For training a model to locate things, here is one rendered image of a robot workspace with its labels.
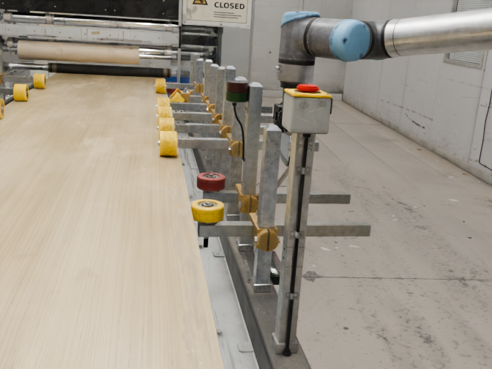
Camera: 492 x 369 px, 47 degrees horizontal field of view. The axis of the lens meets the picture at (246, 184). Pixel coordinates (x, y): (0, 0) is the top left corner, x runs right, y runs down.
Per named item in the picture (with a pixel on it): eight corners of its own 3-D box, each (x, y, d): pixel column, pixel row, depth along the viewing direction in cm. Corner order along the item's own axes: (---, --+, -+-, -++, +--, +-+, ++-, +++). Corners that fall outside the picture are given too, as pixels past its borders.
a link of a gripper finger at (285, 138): (283, 161, 150) (286, 127, 147) (288, 167, 144) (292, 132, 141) (271, 161, 149) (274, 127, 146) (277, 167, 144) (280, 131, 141)
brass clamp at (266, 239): (269, 230, 145) (270, 212, 144) (280, 252, 132) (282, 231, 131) (245, 230, 144) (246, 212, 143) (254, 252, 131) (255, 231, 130)
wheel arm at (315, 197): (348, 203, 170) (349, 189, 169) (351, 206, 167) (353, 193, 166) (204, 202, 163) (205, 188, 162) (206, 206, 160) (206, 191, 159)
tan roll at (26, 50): (212, 67, 410) (213, 50, 406) (214, 69, 398) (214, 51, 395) (4, 57, 386) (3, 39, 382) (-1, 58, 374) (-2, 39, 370)
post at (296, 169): (292, 340, 117) (312, 128, 105) (298, 354, 113) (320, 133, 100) (271, 341, 117) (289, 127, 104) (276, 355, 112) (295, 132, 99)
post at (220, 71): (219, 182, 237) (225, 66, 223) (220, 184, 233) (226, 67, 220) (211, 182, 236) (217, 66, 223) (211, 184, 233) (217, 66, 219)
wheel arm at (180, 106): (271, 112, 261) (271, 105, 260) (272, 113, 258) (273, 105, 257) (162, 108, 253) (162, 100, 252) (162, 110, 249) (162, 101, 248)
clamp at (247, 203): (250, 199, 169) (251, 183, 167) (258, 214, 156) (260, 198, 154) (232, 199, 168) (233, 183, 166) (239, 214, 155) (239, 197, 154)
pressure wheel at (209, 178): (221, 208, 167) (223, 170, 164) (225, 217, 159) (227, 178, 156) (194, 208, 165) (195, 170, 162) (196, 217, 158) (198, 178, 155)
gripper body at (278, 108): (299, 127, 149) (304, 80, 146) (307, 133, 141) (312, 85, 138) (271, 125, 148) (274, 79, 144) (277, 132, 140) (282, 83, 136)
